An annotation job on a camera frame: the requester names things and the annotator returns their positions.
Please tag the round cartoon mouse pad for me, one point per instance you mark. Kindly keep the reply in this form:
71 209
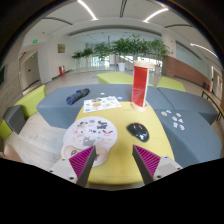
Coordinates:
87 132

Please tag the potted green tree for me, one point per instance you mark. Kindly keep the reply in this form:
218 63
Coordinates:
122 48

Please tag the dark blue folded cloth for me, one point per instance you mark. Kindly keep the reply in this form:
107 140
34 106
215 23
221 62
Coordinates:
78 95

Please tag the scattered small stickers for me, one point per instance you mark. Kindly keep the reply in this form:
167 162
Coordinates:
175 117

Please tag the white sticker sheet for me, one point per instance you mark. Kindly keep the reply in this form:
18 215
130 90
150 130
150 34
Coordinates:
98 104

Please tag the red fire extinguisher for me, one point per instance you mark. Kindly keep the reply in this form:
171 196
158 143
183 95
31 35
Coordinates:
61 70

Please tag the black computer mouse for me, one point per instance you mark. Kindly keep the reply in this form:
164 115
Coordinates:
139 131

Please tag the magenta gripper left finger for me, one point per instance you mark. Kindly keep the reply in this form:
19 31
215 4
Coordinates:
82 164

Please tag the lime green ottoman centre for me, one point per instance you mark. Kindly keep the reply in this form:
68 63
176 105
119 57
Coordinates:
120 78

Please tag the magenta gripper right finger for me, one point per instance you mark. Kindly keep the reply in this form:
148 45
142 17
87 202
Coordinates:
147 163

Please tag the yellow oval table pad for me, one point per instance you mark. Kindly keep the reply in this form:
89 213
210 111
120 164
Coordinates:
120 167

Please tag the lime green bench left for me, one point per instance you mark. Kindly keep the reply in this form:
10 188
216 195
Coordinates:
31 100

